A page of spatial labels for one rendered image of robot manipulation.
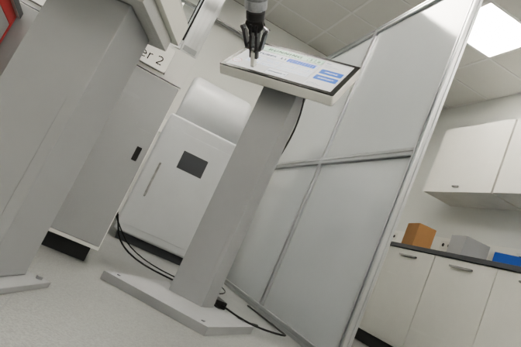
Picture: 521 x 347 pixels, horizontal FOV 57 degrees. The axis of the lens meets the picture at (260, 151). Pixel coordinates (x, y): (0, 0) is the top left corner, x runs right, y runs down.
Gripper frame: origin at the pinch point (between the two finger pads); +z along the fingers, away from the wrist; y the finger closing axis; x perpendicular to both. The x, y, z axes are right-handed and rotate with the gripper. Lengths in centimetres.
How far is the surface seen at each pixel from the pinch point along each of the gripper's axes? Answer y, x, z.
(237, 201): -16, 37, 44
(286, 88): -18.6, 5.6, 6.4
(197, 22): 29.3, -1.3, -8.4
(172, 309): -21, 86, 54
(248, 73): -0.9, 5.6, 4.7
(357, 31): 52, -311, 95
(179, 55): 29.6, 11.6, 2.1
